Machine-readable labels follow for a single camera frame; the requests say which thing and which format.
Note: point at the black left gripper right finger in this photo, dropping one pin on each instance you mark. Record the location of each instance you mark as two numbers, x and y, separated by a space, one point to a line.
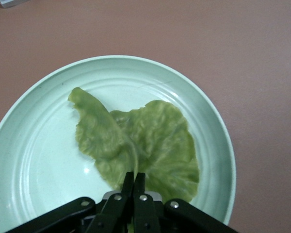
145 213

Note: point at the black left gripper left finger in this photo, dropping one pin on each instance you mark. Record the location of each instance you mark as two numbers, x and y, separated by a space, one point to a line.
106 213

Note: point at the green lettuce leaf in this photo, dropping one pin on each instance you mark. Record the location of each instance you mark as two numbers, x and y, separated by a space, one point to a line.
160 145

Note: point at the pale green plate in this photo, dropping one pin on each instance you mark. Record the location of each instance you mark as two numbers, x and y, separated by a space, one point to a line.
38 145

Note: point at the white metal mounting bracket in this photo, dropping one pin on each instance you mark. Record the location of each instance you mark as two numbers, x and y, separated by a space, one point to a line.
13 3

